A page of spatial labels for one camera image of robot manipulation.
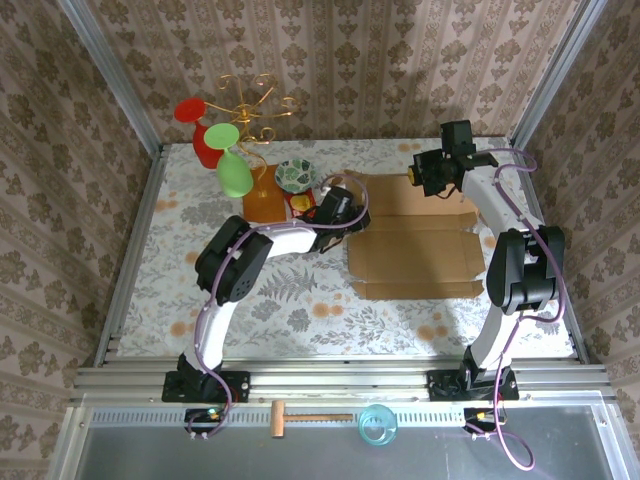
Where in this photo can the brown cardboard paper box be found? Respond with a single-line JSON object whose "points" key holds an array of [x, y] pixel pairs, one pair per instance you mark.
{"points": [[415, 250]]}

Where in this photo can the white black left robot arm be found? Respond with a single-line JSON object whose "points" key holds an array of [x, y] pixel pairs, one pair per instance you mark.
{"points": [[215, 325]]}

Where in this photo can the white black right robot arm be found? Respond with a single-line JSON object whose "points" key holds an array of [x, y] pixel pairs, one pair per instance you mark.
{"points": [[525, 270]]}

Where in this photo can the red snack packet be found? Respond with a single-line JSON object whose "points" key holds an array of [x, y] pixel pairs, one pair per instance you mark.
{"points": [[301, 202]]}

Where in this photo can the leaf-patterned ceramic bowl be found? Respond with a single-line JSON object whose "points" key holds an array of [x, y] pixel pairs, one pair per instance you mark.
{"points": [[296, 175]]}

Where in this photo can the brown wooden rack base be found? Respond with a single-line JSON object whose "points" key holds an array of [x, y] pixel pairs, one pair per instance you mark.
{"points": [[262, 202]]}

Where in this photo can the floral table cloth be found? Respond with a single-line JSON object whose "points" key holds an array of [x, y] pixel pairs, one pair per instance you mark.
{"points": [[310, 320]]}

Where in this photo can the green plastic wine glass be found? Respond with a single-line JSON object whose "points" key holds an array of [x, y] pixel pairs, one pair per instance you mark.
{"points": [[234, 175]]}

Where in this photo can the red plastic wine glass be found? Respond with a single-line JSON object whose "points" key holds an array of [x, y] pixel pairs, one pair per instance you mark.
{"points": [[202, 142]]}

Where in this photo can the wooden mallet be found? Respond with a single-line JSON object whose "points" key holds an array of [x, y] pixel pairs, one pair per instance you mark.
{"points": [[278, 419]]}

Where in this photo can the blue glass cup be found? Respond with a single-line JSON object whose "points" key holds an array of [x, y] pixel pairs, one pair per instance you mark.
{"points": [[378, 425]]}

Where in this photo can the grey metal panel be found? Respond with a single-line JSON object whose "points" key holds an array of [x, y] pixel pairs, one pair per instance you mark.
{"points": [[300, 460]]}

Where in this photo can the aluminium frame side rail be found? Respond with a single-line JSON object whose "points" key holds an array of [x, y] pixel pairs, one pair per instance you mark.
{"points": [[565, 215], [130, 250]]}

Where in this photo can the aluminium frame cross rail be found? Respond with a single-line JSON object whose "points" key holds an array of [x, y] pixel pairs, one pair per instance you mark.
{"points": [[340, 382]]}

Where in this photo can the aluminium frame post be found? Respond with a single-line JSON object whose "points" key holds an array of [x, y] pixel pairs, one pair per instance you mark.
{"points": [[107, 75], [555, 75]]}

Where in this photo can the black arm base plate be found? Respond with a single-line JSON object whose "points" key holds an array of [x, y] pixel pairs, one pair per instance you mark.
{"points": [[440, 386], [240, 386]]}

